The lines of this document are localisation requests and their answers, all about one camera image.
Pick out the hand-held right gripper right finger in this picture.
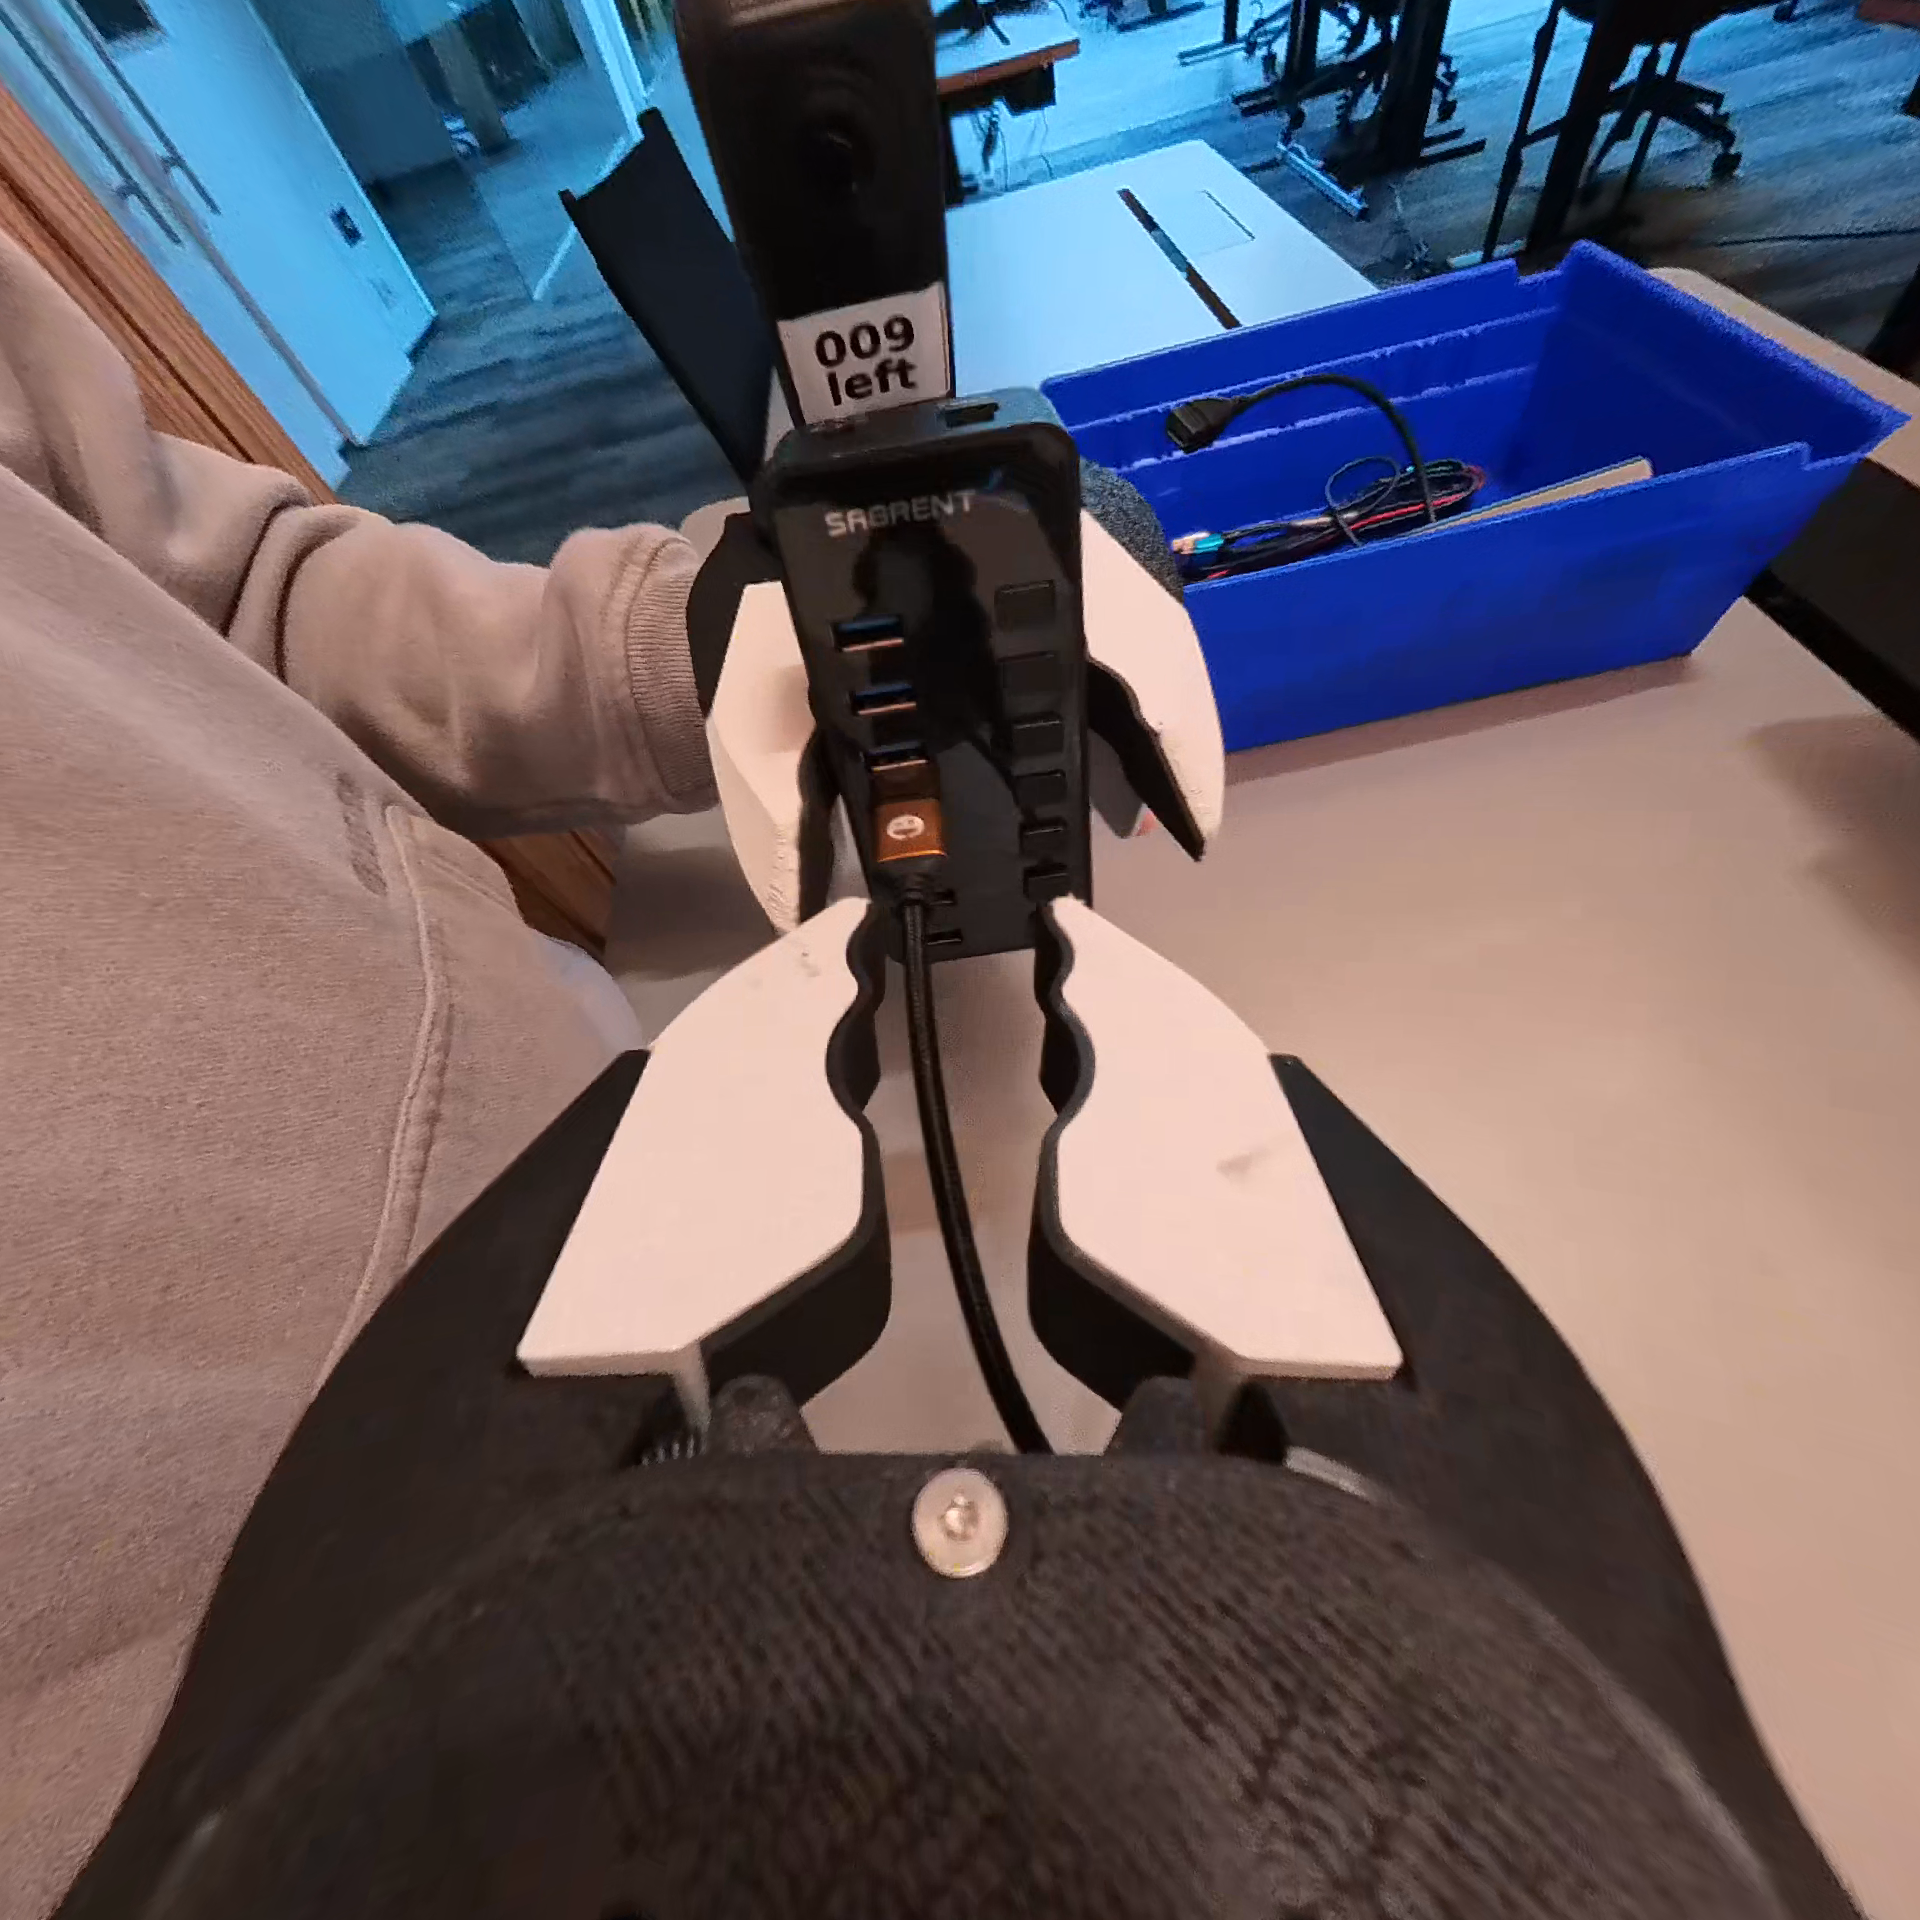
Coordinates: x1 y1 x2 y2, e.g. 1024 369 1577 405
1036 902 1404 1421

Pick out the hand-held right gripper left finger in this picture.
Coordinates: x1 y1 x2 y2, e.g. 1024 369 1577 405
516 902 889 1421

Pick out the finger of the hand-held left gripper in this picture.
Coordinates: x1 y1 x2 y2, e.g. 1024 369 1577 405
1080 521 1226 864
704 577 847 935

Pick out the black usb hub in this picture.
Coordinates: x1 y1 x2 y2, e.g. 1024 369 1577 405
749 386 1097 962

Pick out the black braided usb cable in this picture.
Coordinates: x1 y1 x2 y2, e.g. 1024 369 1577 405
867 757 1056 1456

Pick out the blue plastic bin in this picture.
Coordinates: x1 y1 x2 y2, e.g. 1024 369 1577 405
1042 240 1911 755

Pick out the person's left forearm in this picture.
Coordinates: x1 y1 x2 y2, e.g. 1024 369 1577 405
285 497 724 841

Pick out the white desk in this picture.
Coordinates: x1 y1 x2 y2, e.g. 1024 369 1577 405
945 139 1378 400

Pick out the flat tan board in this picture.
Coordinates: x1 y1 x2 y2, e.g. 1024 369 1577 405
1410 458 1655 537

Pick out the person's torso in sweatshirt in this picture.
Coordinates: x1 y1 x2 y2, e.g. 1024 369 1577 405
0 225 650 1920

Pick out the bundle of thin cables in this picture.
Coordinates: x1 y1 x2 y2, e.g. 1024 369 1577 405
1177 458 1490 587

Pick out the black cable with connector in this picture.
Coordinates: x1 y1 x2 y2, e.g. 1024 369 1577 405
1161 375 1427 497

